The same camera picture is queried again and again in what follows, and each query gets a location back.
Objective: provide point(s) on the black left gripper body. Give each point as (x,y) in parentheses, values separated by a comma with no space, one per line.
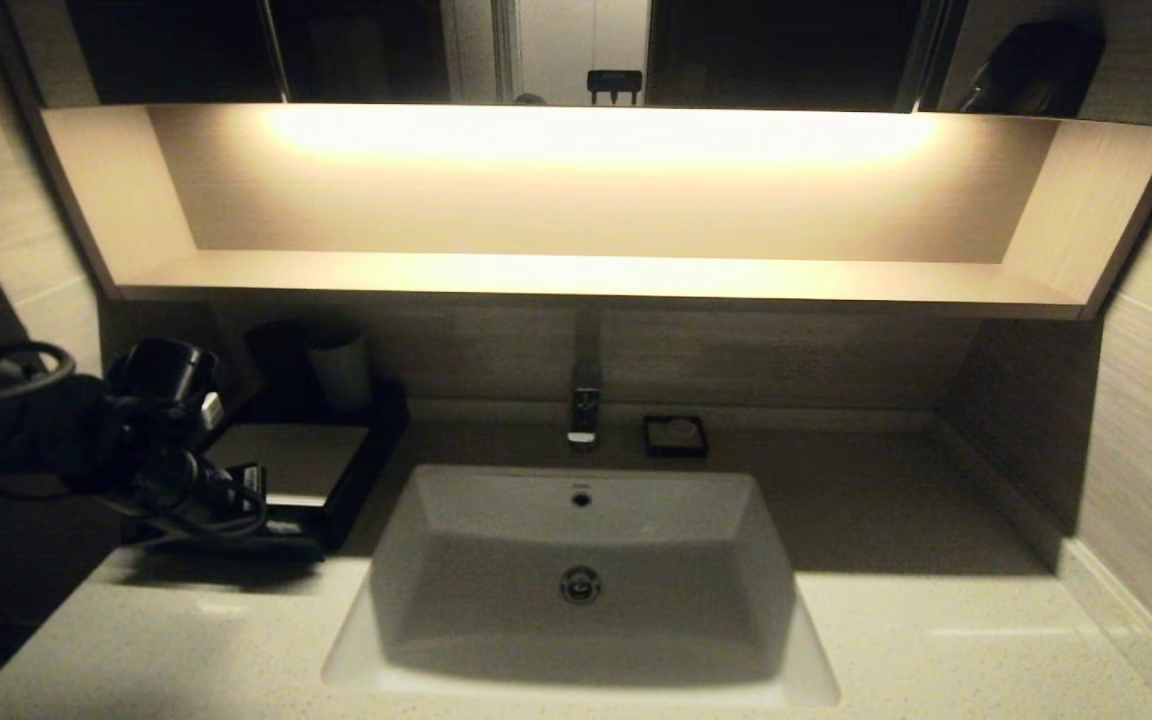
(186,490)

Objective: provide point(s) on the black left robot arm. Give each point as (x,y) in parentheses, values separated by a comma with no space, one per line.
(26,430)

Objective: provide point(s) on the black cup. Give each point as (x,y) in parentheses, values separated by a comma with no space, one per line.
(276,360)

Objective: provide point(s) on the white cup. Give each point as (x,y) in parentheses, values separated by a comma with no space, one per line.
(339,375)

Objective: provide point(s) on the white ceramic sink basin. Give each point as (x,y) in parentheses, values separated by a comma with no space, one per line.
(496,600)

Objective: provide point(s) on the chrome faucet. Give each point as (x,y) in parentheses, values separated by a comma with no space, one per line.
(584,410)

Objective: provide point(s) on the chrome sink drain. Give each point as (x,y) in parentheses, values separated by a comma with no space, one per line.
(581,585)

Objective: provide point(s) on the black soap dish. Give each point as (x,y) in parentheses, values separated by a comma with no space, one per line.
(648,450)

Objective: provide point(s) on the mirror cabinet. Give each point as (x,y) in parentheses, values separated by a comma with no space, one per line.
(786,50)

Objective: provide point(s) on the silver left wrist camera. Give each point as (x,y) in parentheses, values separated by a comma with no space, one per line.
(211,411)

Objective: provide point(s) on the wooden wall niche shelf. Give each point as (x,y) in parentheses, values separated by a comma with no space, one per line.
(576,273)

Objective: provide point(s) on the small black bracket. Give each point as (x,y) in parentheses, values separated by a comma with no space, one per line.
(614,82)

